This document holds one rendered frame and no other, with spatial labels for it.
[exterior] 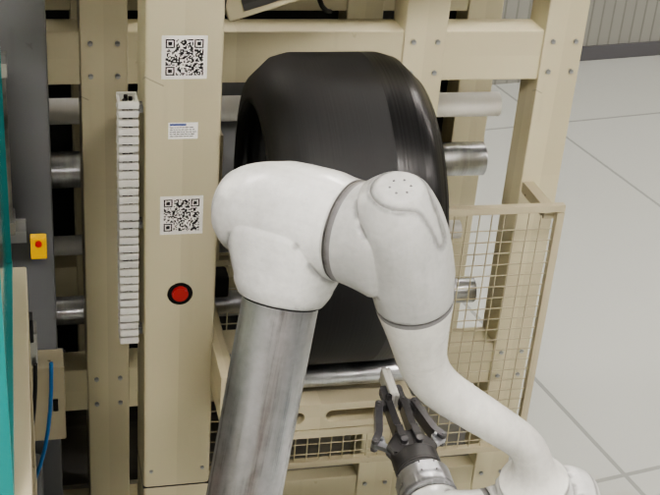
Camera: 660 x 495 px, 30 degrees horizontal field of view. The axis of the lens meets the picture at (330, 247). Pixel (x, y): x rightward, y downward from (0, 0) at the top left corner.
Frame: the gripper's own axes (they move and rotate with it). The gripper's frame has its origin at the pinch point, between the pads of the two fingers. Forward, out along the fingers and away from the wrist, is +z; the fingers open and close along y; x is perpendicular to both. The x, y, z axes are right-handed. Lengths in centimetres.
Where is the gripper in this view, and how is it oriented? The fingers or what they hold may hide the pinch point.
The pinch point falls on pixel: (389, 387)
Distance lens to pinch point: 211.3
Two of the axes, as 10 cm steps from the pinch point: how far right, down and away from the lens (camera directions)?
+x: -1.0, 8.0, 5.9
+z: -2.1, -5.9, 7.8
